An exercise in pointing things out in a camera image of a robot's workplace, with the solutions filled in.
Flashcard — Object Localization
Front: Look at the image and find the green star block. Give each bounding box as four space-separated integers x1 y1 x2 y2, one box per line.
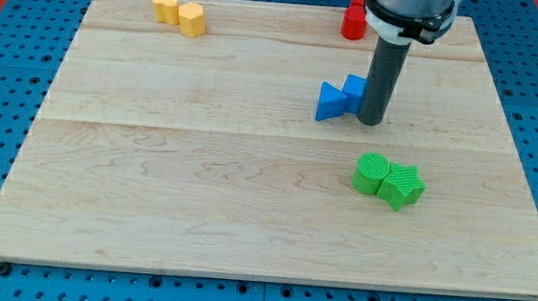
376 163 426 212

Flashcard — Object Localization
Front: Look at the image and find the red block front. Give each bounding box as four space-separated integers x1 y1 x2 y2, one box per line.
340 5 367 40

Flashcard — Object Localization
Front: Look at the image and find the yellow hexagon block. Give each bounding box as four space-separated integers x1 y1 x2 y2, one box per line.
178 2 206 37

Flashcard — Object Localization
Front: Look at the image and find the green cylinder block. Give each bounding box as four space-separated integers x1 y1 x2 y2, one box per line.
351 151 391 196

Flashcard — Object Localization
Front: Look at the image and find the yellow heart block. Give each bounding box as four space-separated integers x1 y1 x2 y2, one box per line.
151 0 180 26

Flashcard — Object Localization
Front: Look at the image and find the blue triangle block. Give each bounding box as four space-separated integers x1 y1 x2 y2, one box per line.
315 81 348 122

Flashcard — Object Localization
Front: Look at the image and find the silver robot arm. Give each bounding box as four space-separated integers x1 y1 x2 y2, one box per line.
364 0 463 46

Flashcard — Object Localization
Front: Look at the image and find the wooden board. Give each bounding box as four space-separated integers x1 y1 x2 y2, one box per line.
0 0 538 300

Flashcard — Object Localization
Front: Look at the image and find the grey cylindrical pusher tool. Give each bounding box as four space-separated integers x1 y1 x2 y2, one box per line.
357 37 410 126

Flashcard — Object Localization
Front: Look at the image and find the blue cube block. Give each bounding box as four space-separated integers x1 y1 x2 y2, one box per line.
342 74 366 114

